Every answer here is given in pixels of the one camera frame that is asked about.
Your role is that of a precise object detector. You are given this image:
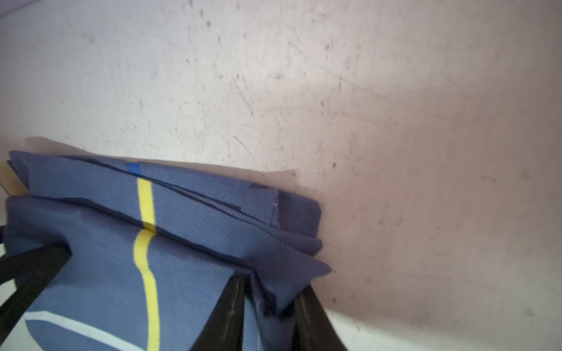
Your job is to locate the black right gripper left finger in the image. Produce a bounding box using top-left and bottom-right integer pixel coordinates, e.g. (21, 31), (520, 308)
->
(190, 276), (245, 351)

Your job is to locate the blue pillowcase with yellow stripe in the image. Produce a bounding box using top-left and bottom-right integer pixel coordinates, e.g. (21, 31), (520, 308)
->
(4, 152), (331, 350)

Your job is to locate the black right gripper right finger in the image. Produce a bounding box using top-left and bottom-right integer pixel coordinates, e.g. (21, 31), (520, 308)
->
(292, 285), (347, 351)

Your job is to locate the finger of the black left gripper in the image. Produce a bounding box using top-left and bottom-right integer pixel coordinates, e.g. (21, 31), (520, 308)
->
(1, 232), (72, 342)

